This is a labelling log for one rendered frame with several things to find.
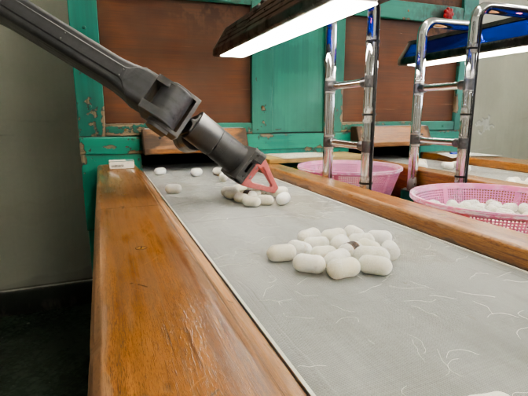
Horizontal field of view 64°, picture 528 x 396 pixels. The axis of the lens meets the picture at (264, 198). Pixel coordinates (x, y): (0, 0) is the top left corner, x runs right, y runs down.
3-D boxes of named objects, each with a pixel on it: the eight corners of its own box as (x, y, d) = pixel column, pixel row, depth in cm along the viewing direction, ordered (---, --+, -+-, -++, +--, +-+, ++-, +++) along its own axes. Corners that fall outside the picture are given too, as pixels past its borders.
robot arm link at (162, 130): (146, 121, 68) (175, 79, 70) (133, 130, 78) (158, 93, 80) (205, 163, 73) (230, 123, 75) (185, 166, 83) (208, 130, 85)
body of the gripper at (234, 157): (246, 149, 83) (218, 126, 80) (265, 154, 74) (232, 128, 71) (227, 176, 83) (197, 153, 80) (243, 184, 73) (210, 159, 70)
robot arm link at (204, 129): (184, 132, 70) (202, 105, 71) (172, 136, 76) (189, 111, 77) (216, 156, 73) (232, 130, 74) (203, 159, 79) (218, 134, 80)
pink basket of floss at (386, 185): (390, 218, 93) (393, 175, 91) (280, 206, 105) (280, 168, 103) (408, 196, 116) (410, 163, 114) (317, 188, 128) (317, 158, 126)
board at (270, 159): (269, 163, 116) (269, 159, 116) (251, 158, 130) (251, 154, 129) (370, 159, 127) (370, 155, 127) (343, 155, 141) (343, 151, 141)
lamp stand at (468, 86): (460, 222, 89) (482, -4, 80) (398, 203, 107) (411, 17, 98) (524, 214, 96) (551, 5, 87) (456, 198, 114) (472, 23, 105)
